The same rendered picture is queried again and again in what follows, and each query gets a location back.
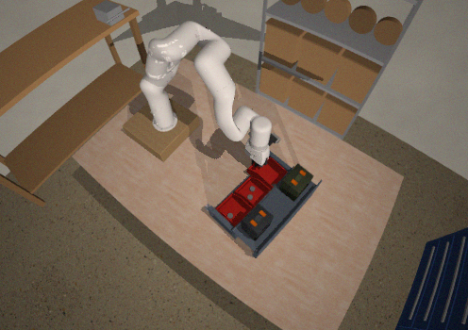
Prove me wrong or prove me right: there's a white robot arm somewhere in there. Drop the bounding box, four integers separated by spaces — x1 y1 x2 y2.
140 21 281 151

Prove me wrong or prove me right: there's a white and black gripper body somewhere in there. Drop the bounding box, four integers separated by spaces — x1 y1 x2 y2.
244 138 270 165

